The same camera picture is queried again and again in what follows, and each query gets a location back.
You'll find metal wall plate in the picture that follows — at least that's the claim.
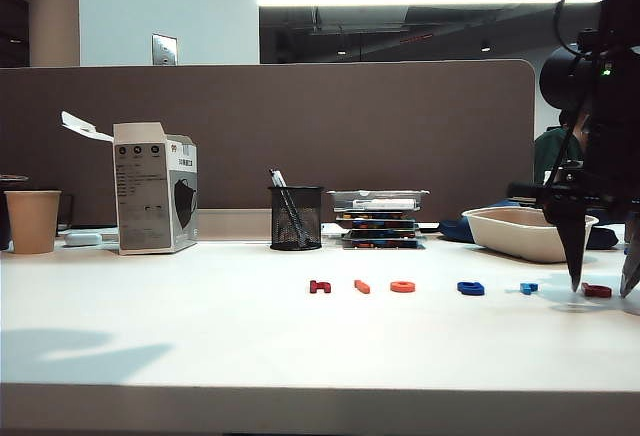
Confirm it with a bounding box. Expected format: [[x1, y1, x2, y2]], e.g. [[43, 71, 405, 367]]
[[151, 33, 178, 66]]

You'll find black mesh pen holder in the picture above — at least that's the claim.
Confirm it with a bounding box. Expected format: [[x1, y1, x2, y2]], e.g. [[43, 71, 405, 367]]
[[267, 185, 325, 252]]

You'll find blue foam slipper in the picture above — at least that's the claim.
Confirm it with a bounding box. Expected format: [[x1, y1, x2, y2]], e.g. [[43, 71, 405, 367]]
[[438, 197, 526, 244]]

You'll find brown fabric desk partition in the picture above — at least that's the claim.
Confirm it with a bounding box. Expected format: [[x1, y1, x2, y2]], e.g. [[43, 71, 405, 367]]
[[0, 58, 536, 230]]

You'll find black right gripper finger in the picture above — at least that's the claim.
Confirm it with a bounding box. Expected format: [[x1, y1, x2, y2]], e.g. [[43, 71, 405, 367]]
[[542, 203, 588, 294], [619, 219, 640, 299]]

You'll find beige oval pulp bowl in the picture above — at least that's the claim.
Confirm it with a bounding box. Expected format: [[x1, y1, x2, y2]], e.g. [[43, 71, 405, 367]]
[[460, 207, 600, 264]]

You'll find brown paper cup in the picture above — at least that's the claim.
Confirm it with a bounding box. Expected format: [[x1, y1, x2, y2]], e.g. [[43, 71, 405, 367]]
[[4, 189, 62, 255]]

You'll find white grey face mask box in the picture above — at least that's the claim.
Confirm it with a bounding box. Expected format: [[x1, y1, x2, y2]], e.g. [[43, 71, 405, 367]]
[[60, 110, 200, 256]]

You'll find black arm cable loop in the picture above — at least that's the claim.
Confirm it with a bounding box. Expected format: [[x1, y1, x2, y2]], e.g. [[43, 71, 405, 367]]
[[552, 0, 610, 58]]

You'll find person in green shirt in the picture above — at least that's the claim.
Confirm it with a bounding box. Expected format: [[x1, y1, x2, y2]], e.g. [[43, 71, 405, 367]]
[[533, 110, 596, 187]]

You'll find thin black camera cable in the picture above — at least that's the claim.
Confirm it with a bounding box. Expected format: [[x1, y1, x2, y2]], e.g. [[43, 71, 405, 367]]
[[542, 120, 577, 188]]

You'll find small white plastic case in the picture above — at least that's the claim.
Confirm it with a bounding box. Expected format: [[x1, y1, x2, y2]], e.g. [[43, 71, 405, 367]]
[[64, 231, 104, 247]]

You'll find black white pen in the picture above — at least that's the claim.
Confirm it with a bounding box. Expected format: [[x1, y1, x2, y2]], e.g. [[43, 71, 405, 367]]
[[268, 169, 311, 247]]

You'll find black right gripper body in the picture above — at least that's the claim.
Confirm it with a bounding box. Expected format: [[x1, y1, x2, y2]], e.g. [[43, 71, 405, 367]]
[[506, 159, 640, 223]]

